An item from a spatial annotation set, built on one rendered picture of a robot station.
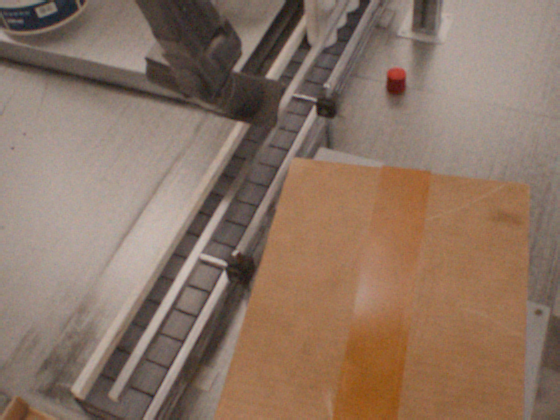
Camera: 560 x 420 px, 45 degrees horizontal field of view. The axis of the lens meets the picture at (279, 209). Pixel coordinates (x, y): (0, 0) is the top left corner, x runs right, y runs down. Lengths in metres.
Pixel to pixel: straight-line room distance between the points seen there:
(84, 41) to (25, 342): 0.59
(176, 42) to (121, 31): 0.59
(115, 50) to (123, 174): 0.27
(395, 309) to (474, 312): 0.07
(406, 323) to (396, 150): 0.55
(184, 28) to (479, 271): 0.39
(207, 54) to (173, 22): 0.07
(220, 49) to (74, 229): 0.43
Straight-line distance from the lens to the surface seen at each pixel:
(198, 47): 0.77
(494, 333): 0.60
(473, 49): 1.29
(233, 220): 0.97
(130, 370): 0.79
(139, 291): 0.90
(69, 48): 1.34
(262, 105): 0.94
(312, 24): 1.18
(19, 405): 0.95
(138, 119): 1.23
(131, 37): 1.32
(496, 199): 0.68
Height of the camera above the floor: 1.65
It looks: 52 degrees down
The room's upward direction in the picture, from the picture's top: 10 degrees counter-clockwise
